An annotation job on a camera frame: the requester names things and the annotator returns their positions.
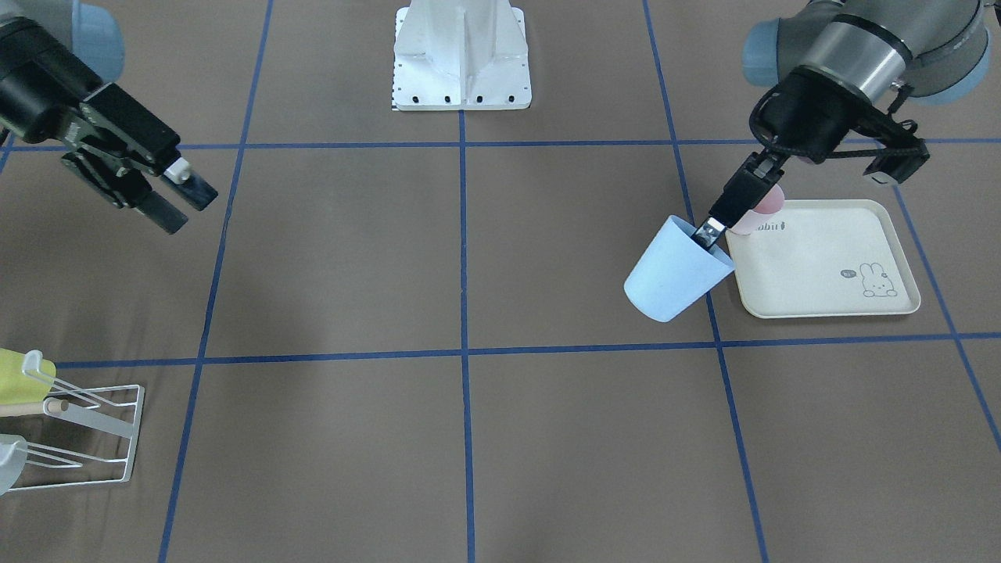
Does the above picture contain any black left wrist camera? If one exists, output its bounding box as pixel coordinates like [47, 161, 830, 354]
[863, 138, 930, 188]

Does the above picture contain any pink plastic cup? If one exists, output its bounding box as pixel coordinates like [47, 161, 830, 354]
[730, 185, 786, 235]

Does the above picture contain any grey plastic cup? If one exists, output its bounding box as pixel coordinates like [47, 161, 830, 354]
[1, 434, 28, 495]

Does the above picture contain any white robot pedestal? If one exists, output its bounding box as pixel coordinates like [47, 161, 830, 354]
[391, 1, 533, 112]

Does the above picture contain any blue plastic cup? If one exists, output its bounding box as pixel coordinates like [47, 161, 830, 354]
[623, 215, 735, 323]

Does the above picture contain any cream serving tray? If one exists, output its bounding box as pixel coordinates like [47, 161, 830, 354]
[726, 199, 922, 318]

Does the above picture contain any yellow plastic cup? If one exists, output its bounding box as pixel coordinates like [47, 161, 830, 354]
[1, 349, 57, 407]

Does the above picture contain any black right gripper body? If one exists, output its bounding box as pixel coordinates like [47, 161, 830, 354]
[1, 19, 180, 210]

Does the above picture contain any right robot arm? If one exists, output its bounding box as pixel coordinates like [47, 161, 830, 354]
[1, 1, 217, 234]

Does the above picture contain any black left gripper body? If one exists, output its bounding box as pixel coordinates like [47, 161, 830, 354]
[709, 66, 872, 229]

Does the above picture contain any black camera cable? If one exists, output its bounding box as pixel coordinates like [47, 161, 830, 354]
[748, 83, 924, 163]

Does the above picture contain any white wire cup rack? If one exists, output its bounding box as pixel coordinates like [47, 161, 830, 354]
[2, 350, 146, 494]

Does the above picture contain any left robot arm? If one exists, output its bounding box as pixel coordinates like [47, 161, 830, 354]
[691, 1, 997, 250]

